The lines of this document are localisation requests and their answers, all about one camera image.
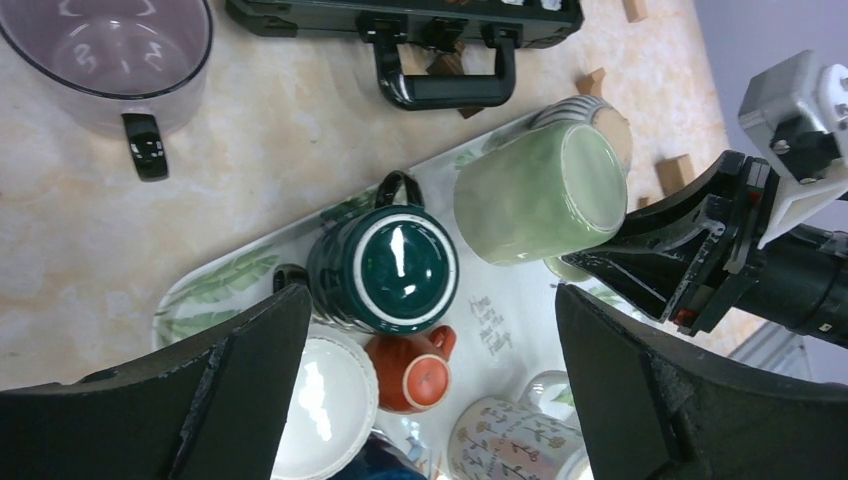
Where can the floral white serving tray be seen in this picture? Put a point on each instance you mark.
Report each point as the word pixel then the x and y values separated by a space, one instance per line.
pixel 503 315

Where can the light wooden block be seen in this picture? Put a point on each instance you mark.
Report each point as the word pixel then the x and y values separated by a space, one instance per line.
pixel 591 83

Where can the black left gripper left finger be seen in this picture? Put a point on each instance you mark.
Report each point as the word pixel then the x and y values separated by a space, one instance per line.
pixel 211 406

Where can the lilac purple mug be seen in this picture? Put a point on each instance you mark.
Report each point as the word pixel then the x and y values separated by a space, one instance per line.
pixel 131 69

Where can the small orange cup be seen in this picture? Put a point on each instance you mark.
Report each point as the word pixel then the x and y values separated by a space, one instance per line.
pixel 413 371

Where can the dark teal mug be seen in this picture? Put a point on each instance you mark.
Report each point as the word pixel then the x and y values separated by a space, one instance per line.
pixel 392 270

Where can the wooden block right rear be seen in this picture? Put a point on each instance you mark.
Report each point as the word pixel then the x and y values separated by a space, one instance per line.
pixel 635 10

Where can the dark wooden block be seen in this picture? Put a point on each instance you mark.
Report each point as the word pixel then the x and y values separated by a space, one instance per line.
pixel 675 173

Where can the dark blue mug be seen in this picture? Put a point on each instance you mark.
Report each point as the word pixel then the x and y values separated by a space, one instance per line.
pixel 379 459

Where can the dark green carrying case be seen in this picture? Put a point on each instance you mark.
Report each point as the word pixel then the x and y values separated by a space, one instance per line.
pixel 432 25

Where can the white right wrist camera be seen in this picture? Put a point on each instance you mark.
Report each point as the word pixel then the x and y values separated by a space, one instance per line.
pixel 795 113

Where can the light green mug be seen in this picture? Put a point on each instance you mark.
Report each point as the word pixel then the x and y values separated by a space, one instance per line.
pixel 547 194

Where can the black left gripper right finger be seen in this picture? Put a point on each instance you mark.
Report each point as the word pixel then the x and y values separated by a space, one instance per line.
pixel 652 406

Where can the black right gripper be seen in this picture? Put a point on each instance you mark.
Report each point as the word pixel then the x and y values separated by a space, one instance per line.
pixel 694 255

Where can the white ribbed mug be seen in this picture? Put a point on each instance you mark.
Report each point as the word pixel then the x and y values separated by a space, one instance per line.
pixel 332 410

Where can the grey striped ribbed cup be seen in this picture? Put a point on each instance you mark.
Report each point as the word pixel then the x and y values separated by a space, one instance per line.
pixel 599 114

